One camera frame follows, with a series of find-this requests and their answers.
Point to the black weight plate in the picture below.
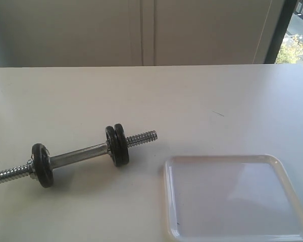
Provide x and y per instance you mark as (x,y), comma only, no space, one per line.
(123,143)
(41,164)
(115,148)

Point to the chrome threaded dumbbell bar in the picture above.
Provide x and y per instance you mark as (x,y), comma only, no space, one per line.
(73,157)

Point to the white plastic tray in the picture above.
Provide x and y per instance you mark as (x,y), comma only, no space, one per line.
(230,198)

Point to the black window frame post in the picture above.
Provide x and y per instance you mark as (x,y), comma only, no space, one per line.
(280,30)

